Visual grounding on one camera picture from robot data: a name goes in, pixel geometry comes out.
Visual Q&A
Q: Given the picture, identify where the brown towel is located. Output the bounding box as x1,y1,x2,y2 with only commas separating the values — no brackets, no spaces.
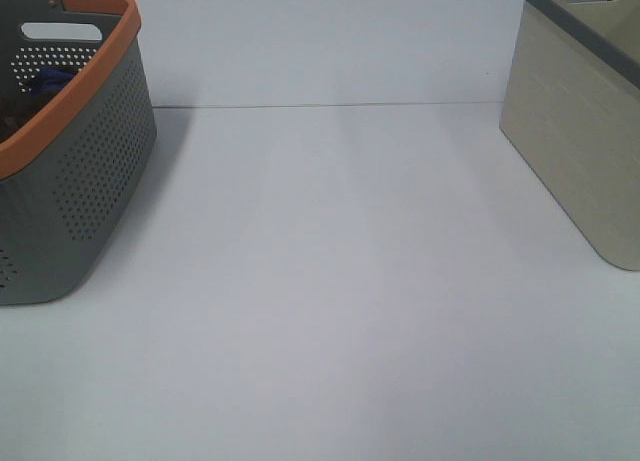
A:
0,97,29,142

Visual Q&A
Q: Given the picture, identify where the blue towel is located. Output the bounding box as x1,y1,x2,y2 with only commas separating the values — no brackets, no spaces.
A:
27,68,76,97

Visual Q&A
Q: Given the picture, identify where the grey basket with orange rim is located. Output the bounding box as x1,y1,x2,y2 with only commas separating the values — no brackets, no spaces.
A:
1,0,157,306

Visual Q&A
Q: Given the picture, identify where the beige bin with grey rim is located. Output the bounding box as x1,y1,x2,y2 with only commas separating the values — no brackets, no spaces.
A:
499,0,639,271

